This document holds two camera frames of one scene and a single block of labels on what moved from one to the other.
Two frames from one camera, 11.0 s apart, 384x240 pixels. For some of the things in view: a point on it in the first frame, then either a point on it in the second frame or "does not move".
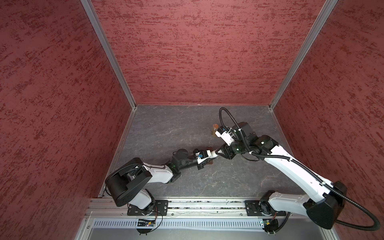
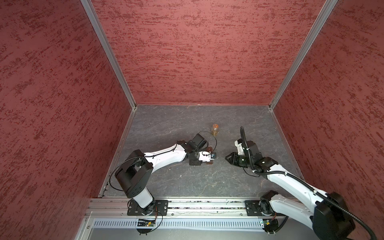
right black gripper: x=226 y=149 to x=232 y=159
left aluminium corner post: x=93 y=15 does not move
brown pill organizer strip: x=210 y=162 does not move
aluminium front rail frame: x=111 y=209 does not move
